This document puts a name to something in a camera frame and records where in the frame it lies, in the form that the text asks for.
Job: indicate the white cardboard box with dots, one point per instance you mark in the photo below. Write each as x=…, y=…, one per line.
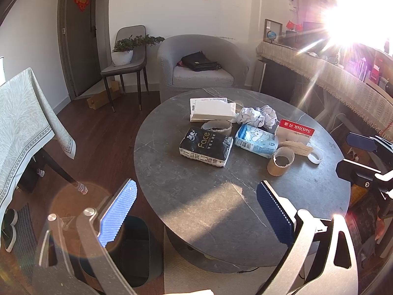
x=205, y=109

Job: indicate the wooden picture frame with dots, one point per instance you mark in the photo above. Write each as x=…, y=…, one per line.
x=273, y=26

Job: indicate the red fu door decoration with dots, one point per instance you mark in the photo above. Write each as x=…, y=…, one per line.
x=82, y=4

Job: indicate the beige fringed desk cloth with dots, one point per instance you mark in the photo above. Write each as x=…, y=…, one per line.
x=361, y=98

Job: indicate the red SanDisk cardboard package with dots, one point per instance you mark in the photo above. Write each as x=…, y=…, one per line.
x=294, y=136

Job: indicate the black face tissue pack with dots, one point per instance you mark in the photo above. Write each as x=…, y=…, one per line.
x=206, y=146

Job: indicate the dark green sneaker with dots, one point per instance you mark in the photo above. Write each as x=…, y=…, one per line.
x=10, y=218
x=10, y=236

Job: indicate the white paper ball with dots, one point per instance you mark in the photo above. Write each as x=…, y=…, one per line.
x=249, y=116

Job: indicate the black bag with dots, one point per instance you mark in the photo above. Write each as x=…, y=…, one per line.
x=198, y=62

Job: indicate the cardboard box on floor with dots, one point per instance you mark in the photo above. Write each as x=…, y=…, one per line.
x=99, y=100

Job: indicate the blue white tissue pack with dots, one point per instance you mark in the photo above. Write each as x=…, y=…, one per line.
x=256, y=140

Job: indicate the brown cardboard tube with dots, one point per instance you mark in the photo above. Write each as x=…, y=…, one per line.
x=280, y=161

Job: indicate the brown tape roll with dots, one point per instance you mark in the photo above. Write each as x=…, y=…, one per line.
x=219, y=126

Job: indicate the round dark marble table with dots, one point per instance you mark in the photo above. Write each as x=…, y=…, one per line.
x=211, y=214

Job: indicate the white plastic lid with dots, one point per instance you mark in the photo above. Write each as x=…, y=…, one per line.
x=315, y=156

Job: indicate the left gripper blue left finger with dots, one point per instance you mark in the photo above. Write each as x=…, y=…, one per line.
x=111, y=220

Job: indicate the black table leg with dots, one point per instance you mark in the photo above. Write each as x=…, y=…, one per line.
x=60, y=171

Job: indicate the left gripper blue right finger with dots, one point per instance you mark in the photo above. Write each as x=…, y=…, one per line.
x=278, y=211

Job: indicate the grey door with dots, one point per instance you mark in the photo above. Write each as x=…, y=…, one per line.
x=78, y=45

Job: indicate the small blue globe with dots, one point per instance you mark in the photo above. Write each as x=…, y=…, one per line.
x=271, y=36

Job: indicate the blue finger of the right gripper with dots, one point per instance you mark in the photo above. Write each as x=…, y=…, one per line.
x=358, y=174
x=361, y=142

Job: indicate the grey tub armchair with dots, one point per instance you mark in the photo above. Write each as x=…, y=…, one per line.
x=175, y=79

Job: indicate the potted green plant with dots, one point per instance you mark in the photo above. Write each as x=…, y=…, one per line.
x=123, y=49

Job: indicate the patterned white tablecloth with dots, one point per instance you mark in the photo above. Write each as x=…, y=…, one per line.
x=28, y=123

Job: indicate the dark green trash bin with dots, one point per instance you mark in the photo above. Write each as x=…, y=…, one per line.
x=133, y=259

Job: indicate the grey dining chair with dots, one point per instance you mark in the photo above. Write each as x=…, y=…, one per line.
x=137, y=64

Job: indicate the grey striped floor mat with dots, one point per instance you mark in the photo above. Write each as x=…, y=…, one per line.
x=26, y=244

